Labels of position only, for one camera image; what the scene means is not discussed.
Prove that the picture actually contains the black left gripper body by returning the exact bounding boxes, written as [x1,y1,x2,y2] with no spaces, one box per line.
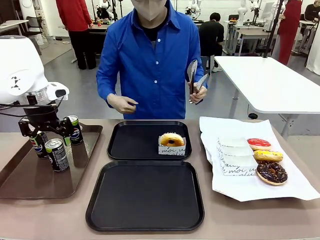
[24,103,62,133]

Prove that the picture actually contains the black Pepsi zero can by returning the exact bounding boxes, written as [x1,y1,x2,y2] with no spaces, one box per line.
[29,131,50,160]
[67,115,85,146]
[44,138,70,173]

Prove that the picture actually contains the metal serving tongs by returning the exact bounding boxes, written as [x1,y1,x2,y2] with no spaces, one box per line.
[187,59,210,105]

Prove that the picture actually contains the red frosted donut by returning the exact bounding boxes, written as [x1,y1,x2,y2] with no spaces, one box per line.
[247,137,272,152]

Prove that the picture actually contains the chocolate sprinkled donut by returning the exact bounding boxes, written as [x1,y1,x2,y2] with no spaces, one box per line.
[256,160,289,186]

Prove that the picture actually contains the person right forearm blue sleeve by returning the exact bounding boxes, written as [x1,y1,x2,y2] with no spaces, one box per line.
[95,67,119,101]

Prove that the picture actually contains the person right hand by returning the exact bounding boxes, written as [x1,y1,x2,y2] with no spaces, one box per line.
[106,93,139,115]

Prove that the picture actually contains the person left hand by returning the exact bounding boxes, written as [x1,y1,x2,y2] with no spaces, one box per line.
[189,85,209,105]

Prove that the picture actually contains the brown plastic tray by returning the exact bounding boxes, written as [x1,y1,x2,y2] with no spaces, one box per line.
[0,122,104,200]

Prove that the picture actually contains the small black serving tray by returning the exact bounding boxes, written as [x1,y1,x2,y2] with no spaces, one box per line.
[107,120,193,161]

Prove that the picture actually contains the black office chair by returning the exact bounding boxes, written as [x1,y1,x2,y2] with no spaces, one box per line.
[24,15,44,39]

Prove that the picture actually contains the background black desk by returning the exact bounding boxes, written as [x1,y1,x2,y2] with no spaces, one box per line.
[86,23,111,55]

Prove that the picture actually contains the glazed plain donut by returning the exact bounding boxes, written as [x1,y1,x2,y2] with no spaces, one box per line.
[159,132,185,147]

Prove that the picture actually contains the small white side table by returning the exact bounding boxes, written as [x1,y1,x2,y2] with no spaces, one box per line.
[0,19,30,36]

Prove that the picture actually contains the large black serving tray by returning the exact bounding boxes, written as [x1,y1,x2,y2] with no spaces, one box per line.
[85,160,206,232]

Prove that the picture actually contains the standing person red shirt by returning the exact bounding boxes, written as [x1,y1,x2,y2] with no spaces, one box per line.
[55,0,98,71]

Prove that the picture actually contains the person torso blue shirt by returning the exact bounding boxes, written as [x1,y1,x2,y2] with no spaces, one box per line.
[95,0,209,120]

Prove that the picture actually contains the glazed donut in paper holder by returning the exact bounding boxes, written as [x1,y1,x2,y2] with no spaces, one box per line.
[157,131,187,157]

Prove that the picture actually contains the beige face mask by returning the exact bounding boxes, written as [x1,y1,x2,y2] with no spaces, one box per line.
[135,0,168,22]

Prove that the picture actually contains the white paper sheet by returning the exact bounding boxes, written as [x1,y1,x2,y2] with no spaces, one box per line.
[198,115,320,203]

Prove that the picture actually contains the yellow frosted donut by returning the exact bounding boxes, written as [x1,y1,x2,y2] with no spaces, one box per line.
[253,149,284,163]

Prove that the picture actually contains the background grey work table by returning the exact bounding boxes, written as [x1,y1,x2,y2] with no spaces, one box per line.
[223,20,279,57]

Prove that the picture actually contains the large white table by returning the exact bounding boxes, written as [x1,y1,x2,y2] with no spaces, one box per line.
[213,55,320,137]

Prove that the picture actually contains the black stand pole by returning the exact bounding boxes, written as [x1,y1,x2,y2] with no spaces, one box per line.
[260,0,286,59]

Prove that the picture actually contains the standing person red apron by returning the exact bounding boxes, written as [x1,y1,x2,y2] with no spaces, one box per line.
[270,0,304,66]

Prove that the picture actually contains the distant person black top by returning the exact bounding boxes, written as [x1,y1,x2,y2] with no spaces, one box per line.
[303,3,320,23]

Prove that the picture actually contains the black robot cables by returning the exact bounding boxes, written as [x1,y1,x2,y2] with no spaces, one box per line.
[0,96,65,119]

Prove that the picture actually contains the black floor cable coil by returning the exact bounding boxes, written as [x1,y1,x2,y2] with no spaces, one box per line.
[247,103,259,120]

